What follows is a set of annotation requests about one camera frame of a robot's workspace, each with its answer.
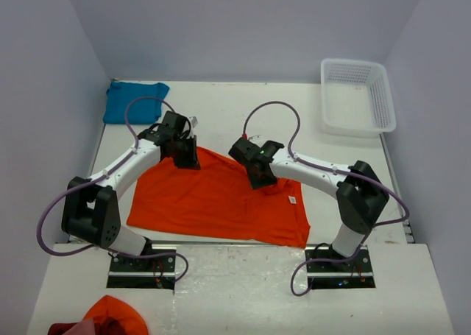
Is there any orange t shirt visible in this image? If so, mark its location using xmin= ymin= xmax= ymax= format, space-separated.
xmin=127 ymin=147 xmax=310 ymax=249

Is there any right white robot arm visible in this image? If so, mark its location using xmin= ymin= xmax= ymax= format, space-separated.
xmin=229 ymin=137 xmax=389 ymax=271

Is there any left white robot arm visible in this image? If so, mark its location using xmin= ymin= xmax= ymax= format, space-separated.
xmin=61 ymin=111 xmax=200 ymax=271

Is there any folded blue t shirt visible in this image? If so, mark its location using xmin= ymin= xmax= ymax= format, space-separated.
xmin=102 ymin=81 xmax=170 ymax=124

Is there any white plastic basket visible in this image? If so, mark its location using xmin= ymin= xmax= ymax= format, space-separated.
xmin=320 ymin=58 xmax=397 ymax=138

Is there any orange cloth in pile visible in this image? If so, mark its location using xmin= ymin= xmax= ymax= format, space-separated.
xmin=82 ymin=295 xmax=149 ymax=335

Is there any pink cloth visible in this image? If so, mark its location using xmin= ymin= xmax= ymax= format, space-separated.
xmin=63 ymin=319 xmax=96 ymax=335

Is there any dark red cloth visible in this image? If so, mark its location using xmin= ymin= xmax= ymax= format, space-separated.
xmin=47 ymin=322 xmax=82 ymax=335

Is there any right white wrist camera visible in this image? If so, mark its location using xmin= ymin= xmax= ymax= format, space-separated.
xmin=247 ymin=135 xmax=263 ymax=143

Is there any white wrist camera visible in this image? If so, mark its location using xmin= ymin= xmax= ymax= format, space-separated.
xmin=188 ymin=116 xmax=198 ymax=127
xmin=247 ymin=135 xmax=263 ymax=143

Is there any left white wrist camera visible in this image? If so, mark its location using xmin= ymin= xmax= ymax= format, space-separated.
xmin=188 ymin=116 xmax=198 ymax=127

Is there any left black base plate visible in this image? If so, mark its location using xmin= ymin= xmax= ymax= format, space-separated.
xmin=106 ymin=248 xmax=176 ymax=291

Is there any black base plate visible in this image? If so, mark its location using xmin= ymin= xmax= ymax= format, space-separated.
xmin=106 ymin=248 xmax=176 ymax=291
xmin=306 ymin=247 xmax=376 ymax=290

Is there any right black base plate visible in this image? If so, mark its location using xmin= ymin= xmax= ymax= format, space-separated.
xmin=306 ymin=247 xmax=376 ymax=290

